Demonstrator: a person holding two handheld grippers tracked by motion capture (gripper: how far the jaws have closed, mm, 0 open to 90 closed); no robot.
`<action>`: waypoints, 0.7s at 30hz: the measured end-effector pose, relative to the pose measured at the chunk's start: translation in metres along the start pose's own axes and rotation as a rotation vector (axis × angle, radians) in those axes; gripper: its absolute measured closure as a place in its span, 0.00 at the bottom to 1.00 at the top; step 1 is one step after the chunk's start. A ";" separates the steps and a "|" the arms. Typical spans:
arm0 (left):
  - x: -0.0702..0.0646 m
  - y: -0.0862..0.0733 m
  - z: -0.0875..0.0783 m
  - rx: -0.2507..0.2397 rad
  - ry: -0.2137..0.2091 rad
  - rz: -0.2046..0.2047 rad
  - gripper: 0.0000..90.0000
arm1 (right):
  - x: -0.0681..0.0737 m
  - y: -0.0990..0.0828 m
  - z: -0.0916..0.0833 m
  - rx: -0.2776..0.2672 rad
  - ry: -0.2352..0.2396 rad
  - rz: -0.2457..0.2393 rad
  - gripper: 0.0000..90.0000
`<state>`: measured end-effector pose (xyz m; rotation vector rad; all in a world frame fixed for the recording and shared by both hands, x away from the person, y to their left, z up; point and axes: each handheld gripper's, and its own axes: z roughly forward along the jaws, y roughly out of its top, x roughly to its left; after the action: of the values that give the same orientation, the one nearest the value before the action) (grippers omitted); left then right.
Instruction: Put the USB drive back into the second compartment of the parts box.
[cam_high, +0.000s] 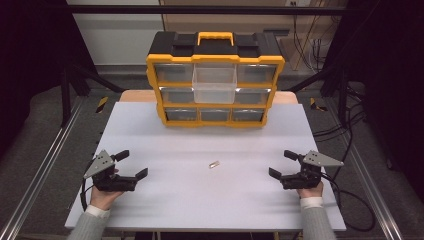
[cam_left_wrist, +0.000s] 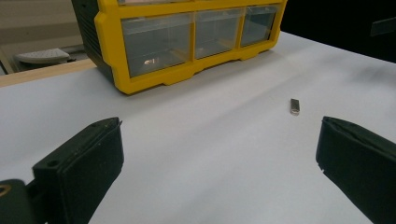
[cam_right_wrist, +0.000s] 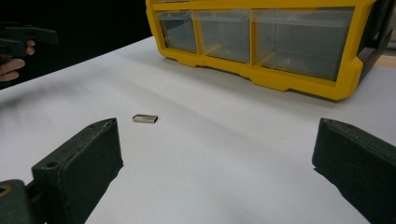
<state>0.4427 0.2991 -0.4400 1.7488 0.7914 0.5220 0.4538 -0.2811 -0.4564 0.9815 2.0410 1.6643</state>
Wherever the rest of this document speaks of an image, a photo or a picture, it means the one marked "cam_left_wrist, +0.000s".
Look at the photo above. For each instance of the yellow drawer organizer cabinet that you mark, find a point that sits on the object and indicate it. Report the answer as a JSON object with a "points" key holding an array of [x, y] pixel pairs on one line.
{"points": [[186, 67]]}

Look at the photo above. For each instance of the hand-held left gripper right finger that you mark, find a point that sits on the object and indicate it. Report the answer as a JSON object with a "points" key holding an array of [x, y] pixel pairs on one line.
{"points": [[361, 165]]}

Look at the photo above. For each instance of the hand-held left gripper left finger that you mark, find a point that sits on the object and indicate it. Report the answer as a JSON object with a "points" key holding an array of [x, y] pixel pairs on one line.
{"points": [[84, 168]]}

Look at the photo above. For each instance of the clear plastic drawer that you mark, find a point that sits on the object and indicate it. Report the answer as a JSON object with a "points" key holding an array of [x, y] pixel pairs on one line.
{"points": [[157, 43], [257, 25], [217, 32]]}

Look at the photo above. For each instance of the grey chair base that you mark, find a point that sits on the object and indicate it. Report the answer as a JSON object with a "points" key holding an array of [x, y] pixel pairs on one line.
{"points": [[42, 56]]}

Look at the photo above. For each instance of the small metal part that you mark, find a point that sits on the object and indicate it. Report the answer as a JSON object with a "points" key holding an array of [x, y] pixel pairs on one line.
{"points": [[150, 61]]}

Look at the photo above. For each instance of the small silver metal block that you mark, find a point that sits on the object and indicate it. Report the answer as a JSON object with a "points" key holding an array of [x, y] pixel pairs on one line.
{"points": [[294, 106]]}

